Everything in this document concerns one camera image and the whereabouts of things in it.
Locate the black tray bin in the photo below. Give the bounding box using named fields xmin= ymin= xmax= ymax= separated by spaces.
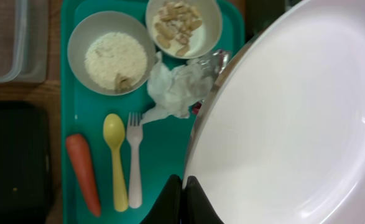
xmin=0 ymin=101 xmax=52 ymax=223

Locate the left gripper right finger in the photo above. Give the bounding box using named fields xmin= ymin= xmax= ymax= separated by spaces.
xmin=183 ymin=176 xmax=223 ymax=224

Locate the clear plastic bin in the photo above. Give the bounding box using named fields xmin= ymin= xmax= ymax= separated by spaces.
xmin=0 ymin=0 xmax=49 ymax=83

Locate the yellow plastic spoon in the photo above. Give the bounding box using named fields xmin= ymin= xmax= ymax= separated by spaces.
xmin=103 ymin=113 xmax=129 ymax=212

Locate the orange carrot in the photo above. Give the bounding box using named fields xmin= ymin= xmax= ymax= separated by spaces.
xmin=66 ymin=134 xmax=101 ymax=217

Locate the red silver foil wrapper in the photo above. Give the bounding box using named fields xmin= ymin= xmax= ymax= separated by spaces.
xmin=191 ymin=49 xmax=233 ymax=116

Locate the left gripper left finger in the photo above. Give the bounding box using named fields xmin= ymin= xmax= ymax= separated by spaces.
xmin=141 ymin=174 xmax=182 ymax=224

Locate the white round plate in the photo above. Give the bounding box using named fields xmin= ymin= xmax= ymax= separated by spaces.
xmin=184 ymin=0 xmax=365 ymax=223

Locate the white bowl with peanuts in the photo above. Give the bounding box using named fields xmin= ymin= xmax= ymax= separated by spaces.
xmin=146 ymin=0 xmax=223 ymax=59

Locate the white plastic fork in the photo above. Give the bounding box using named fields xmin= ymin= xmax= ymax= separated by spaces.
xmin=126 ymin=112 xmax=143 ymax=208

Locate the teal serving tray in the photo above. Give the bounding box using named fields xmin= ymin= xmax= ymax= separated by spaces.
xmin=60 ymin=0 xmax=246 ymax=224

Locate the grey bowl with rice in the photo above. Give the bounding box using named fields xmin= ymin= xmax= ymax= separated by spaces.
xmin=67 ymin=11 xmax=155 ymax=96

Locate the white napkin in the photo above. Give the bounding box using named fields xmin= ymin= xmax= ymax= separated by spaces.
xmin=142 ymin=52 xmax=214 ymax=124

